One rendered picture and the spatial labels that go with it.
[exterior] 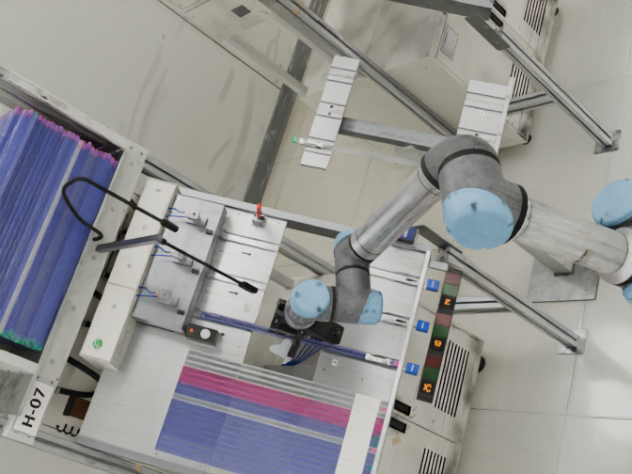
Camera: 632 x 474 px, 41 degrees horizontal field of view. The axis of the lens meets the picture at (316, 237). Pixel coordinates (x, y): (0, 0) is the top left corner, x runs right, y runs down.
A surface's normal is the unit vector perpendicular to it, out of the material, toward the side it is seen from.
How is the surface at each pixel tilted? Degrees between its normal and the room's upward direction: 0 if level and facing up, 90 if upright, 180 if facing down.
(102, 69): 90
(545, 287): 0
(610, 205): 7
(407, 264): 43
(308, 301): 57
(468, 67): 90
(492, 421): 0
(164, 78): 90
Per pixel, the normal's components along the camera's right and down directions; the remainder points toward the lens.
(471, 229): -0.10, 0.73
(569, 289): -0.70, -0.43
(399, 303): -0.07, -0.38
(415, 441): 0.66, -0.09
